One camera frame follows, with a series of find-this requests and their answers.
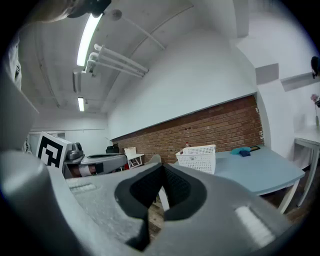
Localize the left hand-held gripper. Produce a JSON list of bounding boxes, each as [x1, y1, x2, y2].
[[36, 131, 128, 180]]

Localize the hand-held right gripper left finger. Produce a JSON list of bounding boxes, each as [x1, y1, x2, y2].
[[0, 149, 165, 256]]

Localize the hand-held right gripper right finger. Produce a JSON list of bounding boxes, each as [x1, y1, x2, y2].
[[143, 163, 300, 256]]

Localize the white plastic laundry basket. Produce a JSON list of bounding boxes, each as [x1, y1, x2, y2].
[[175, 144, 216, 175]]

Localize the white shelf rack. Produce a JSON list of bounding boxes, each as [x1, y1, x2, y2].
[[124, 147, 145, 170]]

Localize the grey shell chair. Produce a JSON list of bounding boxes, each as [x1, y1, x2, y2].
[[142, 154, 162, 167]]

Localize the teal fluffy cloth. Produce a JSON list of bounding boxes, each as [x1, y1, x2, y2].
[[230, 146, 251, 156]]

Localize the white ceiling pipes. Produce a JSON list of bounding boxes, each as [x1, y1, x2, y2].
[[86, 43, 150, 78]]

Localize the white side table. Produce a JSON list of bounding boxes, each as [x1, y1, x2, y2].
[[293, 124, 320, 208]]

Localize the long ceiling light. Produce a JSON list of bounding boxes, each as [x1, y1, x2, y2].
[[76, 12, 104, 67]]

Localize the vase with pink flower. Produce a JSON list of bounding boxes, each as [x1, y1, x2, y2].
[[310, 93, 320, 127]]

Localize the round smoke detector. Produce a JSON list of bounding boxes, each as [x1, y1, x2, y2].
[[109, 9, 123, 22]]

